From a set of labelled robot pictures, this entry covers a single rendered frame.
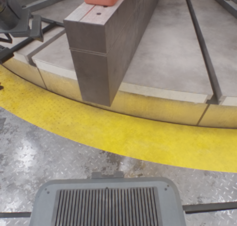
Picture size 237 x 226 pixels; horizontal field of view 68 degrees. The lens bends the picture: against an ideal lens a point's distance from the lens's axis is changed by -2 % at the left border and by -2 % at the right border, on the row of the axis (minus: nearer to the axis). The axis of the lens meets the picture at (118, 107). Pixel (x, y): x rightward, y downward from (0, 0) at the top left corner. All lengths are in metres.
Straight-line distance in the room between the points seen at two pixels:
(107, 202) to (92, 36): 0.55
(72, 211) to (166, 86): 0.67
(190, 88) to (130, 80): 0.30
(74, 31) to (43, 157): 0.73
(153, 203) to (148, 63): 0.71
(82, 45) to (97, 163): 0.63
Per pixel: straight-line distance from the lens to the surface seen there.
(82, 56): 0.67
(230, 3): 1.93
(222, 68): 1.15
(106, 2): 0.69
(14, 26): 0.54
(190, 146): 1.12
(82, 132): 1.12
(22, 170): 1.12
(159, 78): 0.96
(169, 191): 0.71
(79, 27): 0.61
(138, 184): 0.70
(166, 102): 1.03
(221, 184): 1.09
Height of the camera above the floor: 0.93
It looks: 50 degrees down
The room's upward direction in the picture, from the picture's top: 1 degrees counter-clockwise
